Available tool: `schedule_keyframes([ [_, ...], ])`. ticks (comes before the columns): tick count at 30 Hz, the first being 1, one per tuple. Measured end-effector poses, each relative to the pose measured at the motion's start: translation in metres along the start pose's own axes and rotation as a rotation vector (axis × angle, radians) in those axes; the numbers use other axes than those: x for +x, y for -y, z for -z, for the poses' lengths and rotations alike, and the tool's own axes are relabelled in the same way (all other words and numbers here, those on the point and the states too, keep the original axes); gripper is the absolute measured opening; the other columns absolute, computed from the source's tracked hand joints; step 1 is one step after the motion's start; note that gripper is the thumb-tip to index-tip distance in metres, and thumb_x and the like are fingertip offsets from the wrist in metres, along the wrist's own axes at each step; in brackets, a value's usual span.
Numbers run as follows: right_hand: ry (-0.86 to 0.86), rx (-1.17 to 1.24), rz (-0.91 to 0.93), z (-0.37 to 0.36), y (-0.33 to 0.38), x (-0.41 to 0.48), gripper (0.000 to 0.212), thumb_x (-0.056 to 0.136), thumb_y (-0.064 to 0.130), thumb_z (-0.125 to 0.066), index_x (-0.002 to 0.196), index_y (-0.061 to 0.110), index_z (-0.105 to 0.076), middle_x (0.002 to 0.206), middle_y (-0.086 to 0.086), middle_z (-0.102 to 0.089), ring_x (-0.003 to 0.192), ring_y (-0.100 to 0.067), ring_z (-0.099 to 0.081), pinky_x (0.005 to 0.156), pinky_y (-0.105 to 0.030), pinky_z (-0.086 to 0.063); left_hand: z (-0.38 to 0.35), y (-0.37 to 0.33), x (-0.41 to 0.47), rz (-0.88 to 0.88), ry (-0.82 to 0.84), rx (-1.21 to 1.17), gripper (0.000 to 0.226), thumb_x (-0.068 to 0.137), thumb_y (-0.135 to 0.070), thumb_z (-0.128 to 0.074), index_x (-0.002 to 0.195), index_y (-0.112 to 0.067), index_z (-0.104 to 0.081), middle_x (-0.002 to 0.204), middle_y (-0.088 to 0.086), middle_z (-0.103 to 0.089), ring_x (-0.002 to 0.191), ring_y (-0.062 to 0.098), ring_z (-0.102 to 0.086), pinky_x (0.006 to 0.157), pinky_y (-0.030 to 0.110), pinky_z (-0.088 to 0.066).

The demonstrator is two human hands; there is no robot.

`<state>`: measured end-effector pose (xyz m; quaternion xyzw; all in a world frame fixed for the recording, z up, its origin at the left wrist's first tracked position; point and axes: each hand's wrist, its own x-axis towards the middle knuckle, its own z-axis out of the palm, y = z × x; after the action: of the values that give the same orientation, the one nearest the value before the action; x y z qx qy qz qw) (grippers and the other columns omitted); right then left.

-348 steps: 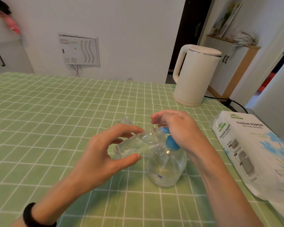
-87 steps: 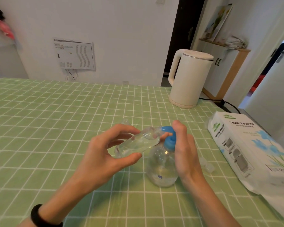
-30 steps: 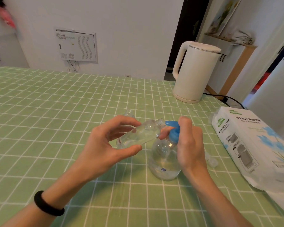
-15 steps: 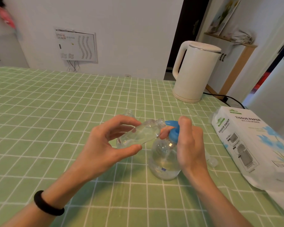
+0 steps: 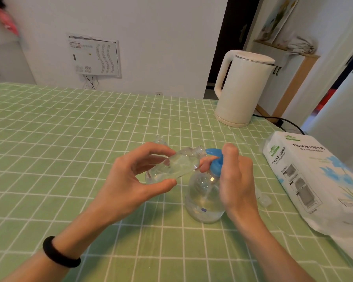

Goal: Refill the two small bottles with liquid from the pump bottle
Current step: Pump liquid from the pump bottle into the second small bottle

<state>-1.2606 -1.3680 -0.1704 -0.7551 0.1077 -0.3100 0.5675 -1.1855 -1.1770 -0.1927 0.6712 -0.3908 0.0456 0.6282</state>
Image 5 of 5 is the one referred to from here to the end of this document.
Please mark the person's right hand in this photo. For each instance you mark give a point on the person's right hand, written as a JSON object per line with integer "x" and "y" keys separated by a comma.
{"x": 238, "y": 187}

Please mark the person's left hand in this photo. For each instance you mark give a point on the person's left hand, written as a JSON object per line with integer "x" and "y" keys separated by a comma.
{"x": 120, "y": 190}

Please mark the small white bottle cap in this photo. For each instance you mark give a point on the small white bottle cap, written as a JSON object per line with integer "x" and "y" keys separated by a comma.
{"x": 263, "y": 199}

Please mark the large clear bottle blue pump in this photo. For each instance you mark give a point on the large clear bottle blue pump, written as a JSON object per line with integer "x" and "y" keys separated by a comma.
{"x": 204, "y": 199}

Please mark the small clear plastic bottle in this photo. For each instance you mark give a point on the small clear plastic bottle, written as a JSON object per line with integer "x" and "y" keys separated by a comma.
{"x": 176, "y": 165}
{"x": 161, "y": 140}

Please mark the person's left forearm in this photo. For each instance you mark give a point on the person's left forearm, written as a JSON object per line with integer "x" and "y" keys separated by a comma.
{"x": 61, "y": 249}

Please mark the person's right forearm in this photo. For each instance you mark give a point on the person's right forearm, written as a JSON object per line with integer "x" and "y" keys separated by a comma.
{"x": 273, "y": 252}

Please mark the white tissue paper pack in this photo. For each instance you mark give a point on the white tissue paper pack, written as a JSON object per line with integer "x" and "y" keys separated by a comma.
{"x": 306, "y": 179}

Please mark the green checked tablecloth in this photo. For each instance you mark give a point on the green checked tablecloth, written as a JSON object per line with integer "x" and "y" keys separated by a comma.
{"x": 47, "y": 173}

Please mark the black wrist band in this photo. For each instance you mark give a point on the black wrist band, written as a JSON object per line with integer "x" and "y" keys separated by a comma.
{"x": 60, "y": 256}

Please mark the cream electric kettle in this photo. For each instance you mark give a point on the cream electric kettle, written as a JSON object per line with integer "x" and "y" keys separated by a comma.
{"x": 242, "y": 89}

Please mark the white door wooden side cabinet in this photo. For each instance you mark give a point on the white door wooden side cabinet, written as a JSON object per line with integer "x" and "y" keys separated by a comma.
{"x": 278, "y": 83}

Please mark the red object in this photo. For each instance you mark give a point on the red object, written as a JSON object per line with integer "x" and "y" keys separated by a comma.
{"x": 325, "y": 98}

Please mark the crumpled grey paper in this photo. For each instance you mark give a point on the crumpled grey paper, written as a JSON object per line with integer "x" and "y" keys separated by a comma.
{"x": 301, "y": 45}

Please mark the wooden top white cabinet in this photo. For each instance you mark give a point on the wooden top white cabinet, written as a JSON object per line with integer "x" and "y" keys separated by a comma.
{"x": 6, "y": 61}

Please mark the leaning framed picture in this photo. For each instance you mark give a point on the leaning framed picture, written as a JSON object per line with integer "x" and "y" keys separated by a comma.
{"x": 278, "y": 19}

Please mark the pink hanging item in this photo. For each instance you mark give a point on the pink hanging item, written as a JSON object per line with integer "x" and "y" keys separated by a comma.
{"x": 8, "y": 21}

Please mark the white wall panel cover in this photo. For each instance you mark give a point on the white wall panel cover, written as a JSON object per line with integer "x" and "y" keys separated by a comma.
{"x": 94, "y": 54}

